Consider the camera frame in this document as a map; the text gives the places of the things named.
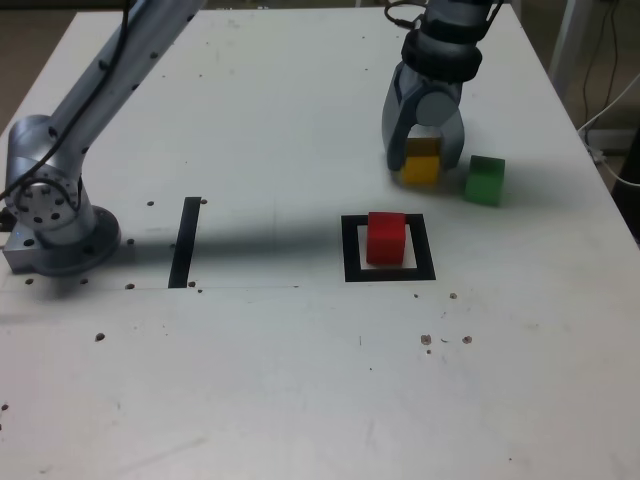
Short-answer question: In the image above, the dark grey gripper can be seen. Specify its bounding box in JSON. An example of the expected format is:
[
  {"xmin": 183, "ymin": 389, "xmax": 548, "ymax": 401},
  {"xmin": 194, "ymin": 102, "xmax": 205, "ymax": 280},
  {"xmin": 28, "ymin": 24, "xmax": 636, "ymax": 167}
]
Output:
[{"xmin": 382, "ymin": 62, "xmax": 466, "ymax": 174}]

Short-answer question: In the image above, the yellow cube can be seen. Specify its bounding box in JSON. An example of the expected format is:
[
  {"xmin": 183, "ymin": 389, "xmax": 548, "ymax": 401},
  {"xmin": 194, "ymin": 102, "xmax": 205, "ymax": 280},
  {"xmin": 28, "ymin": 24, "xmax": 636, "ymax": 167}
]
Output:
[{"xmin": 401, "ymin": 135, "xmax": 444, "ymax": 187}]

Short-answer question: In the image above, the green cube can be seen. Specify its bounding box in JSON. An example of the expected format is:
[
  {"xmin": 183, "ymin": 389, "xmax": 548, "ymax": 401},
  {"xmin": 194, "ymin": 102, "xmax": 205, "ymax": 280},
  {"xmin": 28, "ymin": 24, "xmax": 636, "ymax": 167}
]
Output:
[{"xmin": 464, "ymin": 154, "xmax": 506, "ymax": 207}]

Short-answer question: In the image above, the red cube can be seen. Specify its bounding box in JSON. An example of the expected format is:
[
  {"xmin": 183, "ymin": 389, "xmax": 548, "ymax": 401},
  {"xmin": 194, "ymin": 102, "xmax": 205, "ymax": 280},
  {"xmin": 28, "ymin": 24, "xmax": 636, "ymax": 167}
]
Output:
[{"xmin": 366, "ymin": 211, "xmax": 406, "ymax": 266}]

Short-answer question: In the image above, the black tape square outline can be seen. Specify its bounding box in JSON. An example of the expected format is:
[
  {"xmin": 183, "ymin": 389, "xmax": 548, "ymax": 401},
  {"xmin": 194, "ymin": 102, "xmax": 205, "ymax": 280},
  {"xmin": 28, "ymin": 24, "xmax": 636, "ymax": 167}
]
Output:
[{"xmin": 340, "ymin": 213, "xmax": 437, "ymax": 284}]

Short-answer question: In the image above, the black tape strip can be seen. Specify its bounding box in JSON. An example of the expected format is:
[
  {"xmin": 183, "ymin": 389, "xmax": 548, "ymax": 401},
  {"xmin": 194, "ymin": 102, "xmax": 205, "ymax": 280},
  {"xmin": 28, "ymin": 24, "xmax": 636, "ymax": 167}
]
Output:
[{"xmin": 168, "ymin": 196, "xmax": 203, "ymax": 290}]

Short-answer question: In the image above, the white stand post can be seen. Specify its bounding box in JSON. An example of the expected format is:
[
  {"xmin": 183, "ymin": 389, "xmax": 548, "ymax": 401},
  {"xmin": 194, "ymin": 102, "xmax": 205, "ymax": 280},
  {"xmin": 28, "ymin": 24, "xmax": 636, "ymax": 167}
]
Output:
[{"xmin": 548, "ymin": 0, "xmax": 594, "ymax": 96}]

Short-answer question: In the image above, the white cable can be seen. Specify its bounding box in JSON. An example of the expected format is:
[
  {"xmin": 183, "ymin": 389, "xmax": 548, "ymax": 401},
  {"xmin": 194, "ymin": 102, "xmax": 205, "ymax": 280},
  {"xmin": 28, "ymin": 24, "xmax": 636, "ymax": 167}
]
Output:
[{"xmin": 577, "ymin": 73, "xmax": 640, "ymax": 187}]

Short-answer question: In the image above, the black hanging cable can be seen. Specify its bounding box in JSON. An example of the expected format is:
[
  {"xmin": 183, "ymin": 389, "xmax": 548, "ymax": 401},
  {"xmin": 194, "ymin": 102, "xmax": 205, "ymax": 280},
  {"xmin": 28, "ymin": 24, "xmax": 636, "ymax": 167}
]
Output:
[{"xmin": 581, "ymin": 0, "xmax": 621, "ymax": 134}]

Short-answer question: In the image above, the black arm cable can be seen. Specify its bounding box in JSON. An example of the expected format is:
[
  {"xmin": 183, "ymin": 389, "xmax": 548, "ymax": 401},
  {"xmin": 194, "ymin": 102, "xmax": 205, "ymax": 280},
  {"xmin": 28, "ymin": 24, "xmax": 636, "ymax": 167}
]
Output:
[{"xmin": 0, "ymin": 0, "xmax": 506, "ymax": 201}]

